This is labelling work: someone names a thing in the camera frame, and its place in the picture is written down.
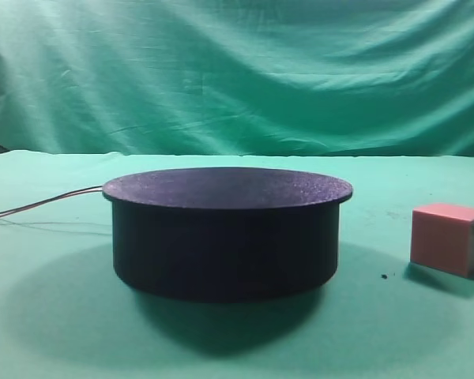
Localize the pink cube block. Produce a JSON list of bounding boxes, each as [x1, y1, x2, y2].
[[410, 203, 474, 277]]

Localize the black round turntable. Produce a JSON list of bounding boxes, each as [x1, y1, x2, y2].
[[102, 167, 353, 303]]

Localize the green cloth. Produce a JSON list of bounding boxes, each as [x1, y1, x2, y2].
[[0, 1, 474, 378]]

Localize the red wire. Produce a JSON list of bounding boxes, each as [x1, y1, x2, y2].
[[0, 185, 104, 217]]

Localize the black wire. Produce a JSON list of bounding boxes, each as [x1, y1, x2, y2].
[[0, 189, 104, 223]]

